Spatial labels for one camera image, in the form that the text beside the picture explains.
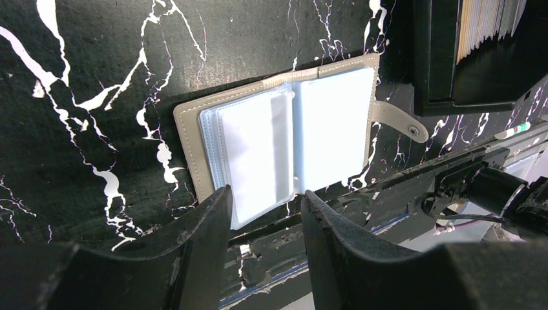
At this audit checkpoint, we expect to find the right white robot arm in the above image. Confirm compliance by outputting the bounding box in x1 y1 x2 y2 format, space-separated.
421 162 547 239

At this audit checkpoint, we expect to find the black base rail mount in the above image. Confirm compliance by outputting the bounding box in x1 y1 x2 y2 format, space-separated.
220 123 547 309

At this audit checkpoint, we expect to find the green marker pen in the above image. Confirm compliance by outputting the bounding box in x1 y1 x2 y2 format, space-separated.
494 122 531 140

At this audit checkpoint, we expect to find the stack of credit cards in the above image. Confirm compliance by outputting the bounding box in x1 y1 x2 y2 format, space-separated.
456 0 527 63

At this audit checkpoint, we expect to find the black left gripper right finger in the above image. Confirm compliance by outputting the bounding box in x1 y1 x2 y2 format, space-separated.
301 191 547 309

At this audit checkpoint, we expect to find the black plastic card box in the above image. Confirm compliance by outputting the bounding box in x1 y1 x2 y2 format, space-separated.
413 1 547 116

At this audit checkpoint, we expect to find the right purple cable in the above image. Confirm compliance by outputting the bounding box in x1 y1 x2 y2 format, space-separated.
434 218 501 235

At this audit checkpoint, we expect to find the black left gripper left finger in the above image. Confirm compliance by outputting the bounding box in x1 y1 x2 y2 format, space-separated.
1 186 233 309

